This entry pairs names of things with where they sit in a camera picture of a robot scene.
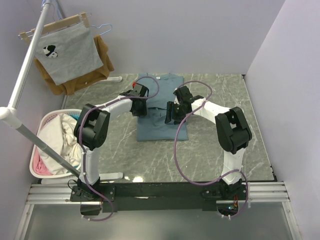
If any grey panda t shirt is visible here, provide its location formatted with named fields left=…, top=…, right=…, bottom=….
left=35, top=22, right=103, bottom=85

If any black mounting beam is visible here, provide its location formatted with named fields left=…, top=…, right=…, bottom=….
left=70, top=181, right=247, bottom=215

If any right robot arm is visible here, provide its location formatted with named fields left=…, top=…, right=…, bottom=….
left=165, top=85, right=252, bottom=200

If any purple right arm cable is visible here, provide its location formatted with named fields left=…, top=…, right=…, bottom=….
left=173, top=81, right=251, bottom=220

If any blue t shirt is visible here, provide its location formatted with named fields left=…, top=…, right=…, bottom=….
left=136, top=73, right=184, bottom=142

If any aluminium rail frame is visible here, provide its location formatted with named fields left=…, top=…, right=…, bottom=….
left=14, top=181, right=302, bottom=240

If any wooden clip hanger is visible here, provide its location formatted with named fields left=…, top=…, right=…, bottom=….
left=18, top=12, right=92, bottom=45

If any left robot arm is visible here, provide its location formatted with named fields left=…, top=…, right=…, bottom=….
left=73, top=83, right=149, bottom=201

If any white clothes rack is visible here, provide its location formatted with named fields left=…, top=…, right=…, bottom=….
left=0, top=0, right=125, bottom=186

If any pink garment in basket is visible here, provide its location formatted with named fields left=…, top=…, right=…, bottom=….
left=32, top=148, right=52, bottom=176

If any white perforated laundry basket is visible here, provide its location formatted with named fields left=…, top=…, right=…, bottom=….
left=29, top=109, right=82, bottom=179

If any brown hanging shirt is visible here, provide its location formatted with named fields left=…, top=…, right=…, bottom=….
left=34, top=35, right=115, bottom=96

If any blue wire hanger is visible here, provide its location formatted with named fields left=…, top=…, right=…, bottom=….
left=42, top=0, right=113, bottom=36

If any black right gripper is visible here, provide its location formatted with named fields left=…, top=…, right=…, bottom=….
left=164, top=101, right=189, bottom=125

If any teal garment in basket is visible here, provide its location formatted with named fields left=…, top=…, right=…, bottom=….
left=70, top=114, right=80, bottom=120

